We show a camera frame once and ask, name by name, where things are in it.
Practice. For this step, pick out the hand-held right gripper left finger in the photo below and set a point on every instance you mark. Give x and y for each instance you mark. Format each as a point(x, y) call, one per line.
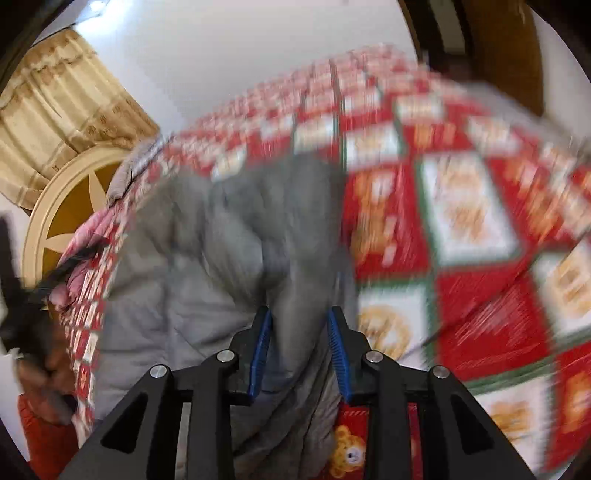
point(261, 355)

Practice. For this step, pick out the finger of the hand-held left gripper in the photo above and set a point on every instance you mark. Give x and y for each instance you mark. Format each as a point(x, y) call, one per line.
point(64, 274)

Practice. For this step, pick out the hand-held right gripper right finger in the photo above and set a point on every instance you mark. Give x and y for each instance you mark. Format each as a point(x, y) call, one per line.
point(339, 360)

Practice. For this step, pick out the grey puffer jacket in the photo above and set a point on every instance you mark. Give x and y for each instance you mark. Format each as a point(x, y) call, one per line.
point(207, 277)

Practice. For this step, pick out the person's left hand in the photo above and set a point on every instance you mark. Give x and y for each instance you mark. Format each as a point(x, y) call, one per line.
point(48, 383)

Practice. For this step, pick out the pink blanket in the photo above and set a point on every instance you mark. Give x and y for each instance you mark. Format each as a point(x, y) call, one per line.
point(85, 272)

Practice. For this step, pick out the cream wooden headboard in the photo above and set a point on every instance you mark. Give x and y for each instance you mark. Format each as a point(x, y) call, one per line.
point(69, 203)

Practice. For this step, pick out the striped pillow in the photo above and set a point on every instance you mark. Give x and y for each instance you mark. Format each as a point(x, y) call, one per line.
point(134, 166)

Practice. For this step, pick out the beige patterned curtain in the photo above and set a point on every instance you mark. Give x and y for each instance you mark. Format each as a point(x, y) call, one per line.
point(64, 106)

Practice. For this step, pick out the red printed bed quilt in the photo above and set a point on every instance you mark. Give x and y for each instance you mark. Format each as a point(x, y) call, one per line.
point(461, 207)

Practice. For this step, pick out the brown wooden door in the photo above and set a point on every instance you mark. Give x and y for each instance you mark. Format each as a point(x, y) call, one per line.
point(508, 50)

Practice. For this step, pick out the dark wooden door frame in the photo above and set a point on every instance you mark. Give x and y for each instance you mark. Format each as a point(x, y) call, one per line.
point(429, 27)

